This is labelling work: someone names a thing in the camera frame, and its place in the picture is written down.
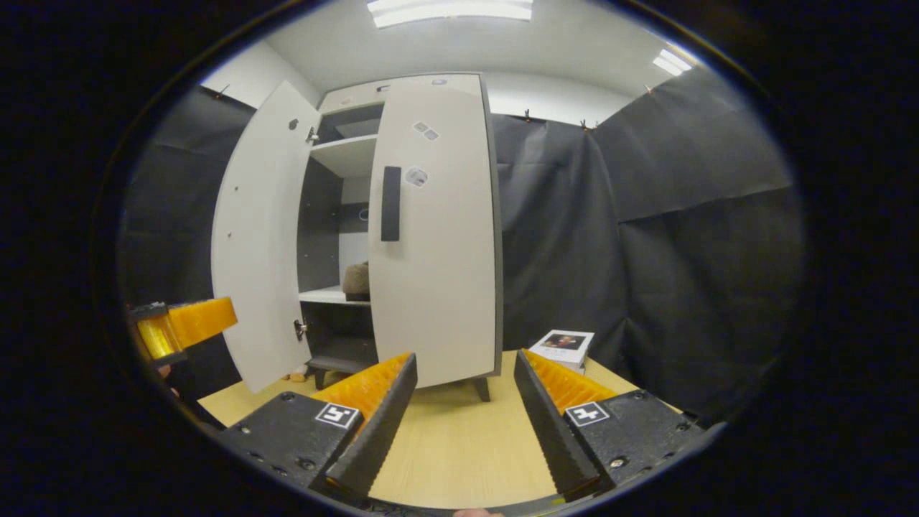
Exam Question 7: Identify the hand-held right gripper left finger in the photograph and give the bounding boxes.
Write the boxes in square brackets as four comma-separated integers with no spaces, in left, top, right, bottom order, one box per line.
[217,352,419,500]

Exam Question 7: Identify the brown fuzzy shoe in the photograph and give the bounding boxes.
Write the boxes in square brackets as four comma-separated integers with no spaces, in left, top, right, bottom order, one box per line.
[342,261,371,302]

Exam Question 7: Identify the white cabinet door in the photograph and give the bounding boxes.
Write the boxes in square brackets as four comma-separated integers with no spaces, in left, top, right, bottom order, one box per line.
[210,80,322,394]
[368,74,503,388]

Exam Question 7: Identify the white shoe cabinet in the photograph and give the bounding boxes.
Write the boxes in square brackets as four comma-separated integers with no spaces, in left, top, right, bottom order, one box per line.
[210,72,503,403]

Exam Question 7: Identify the black backdrop cloth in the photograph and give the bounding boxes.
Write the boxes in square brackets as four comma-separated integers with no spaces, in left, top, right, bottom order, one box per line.
[118,68,803,424]

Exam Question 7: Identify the white book with portrait cover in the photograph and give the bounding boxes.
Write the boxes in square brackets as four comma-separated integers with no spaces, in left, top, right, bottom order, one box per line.
[528,330,595,365]

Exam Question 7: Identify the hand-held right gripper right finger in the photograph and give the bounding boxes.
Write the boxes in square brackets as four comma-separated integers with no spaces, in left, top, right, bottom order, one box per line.
[513,348,708,502]

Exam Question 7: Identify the long ceiling light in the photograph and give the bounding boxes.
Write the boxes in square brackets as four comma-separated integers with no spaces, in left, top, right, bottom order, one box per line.
[368,0,533,28]

